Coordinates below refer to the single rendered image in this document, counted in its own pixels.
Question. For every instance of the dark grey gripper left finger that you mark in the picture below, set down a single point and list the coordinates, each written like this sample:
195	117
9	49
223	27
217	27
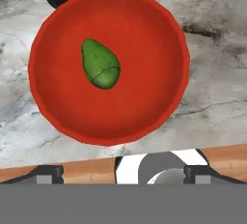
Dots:
51	172

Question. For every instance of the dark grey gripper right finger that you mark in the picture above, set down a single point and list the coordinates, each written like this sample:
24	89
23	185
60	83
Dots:
193	172

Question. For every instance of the red bowl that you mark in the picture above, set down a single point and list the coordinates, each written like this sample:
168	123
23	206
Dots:
128	105

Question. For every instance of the green avocado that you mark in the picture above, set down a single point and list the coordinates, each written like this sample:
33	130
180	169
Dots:
100	64

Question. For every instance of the white and grey round thing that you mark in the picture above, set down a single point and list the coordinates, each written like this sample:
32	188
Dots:
128	170

